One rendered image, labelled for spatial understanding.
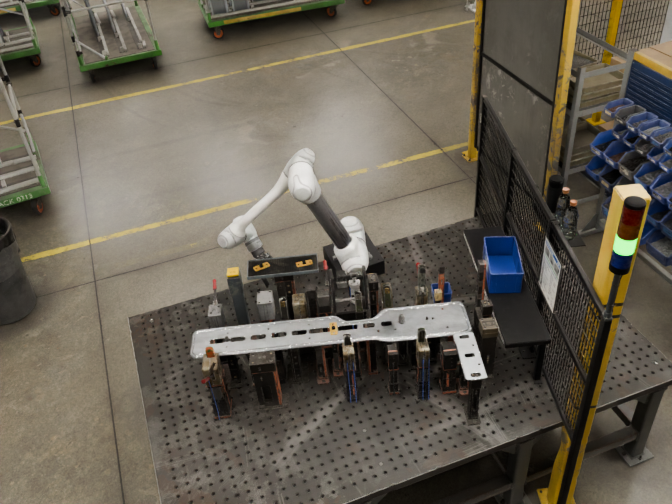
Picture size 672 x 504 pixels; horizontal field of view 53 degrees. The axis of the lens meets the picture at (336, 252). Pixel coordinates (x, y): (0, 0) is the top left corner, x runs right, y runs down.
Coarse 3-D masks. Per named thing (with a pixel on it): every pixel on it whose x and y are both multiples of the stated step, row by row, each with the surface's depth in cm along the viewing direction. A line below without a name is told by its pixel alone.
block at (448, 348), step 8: (448, 344) 325; (448, 352) 321; (456, 352) 321; (448, 360) 322; (456, 360) 322; (440, 368) 337; (448, 368) 325; (456, 368) 326; (440, 376) 340; (448, 376) 330; (440, 384) 340; (448, 384) 334; (448, 392) 336; (456, 392) 337
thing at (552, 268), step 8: (544, 248) 314; (552, 248) 302; (544, 256) 315; (552, 256) 304; (544, 264) 316; (552, 264) 305; (560, 264) 294; (544, 272) 317; (552, 272) 306; (560, 272) 295; (544, 280) 319; (552, 280) 307; (544, 288) 320; (552, 288) 308; (544, 296) 321; (552, 296) 309; (552, 304) 311; (552, 312) 312
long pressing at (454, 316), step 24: (384, 312) 342; (408, 312) 341; (432, 312) 340; (456, 312) 339; (192, 336) 340; (216, 336) 338; (240, 336) 337; (288, 336) 334; (312, 336) 333; (336, 336) 332; (360, 336) 331; (384, 336) 329; (408, 336) 328; (432, 336) 328
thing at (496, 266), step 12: (492, 240) 359; (504, 240) 359; (492, 252) 364; (504, 252) 364; (516, 252) 351; (492, 264) 360; (504, 264) 359; (516, 264) 352; (492, 276) 336; (504, 276) 336; (516, 276) 335; (492, 288) 341; (504, 288) 340; (516, 288) 340
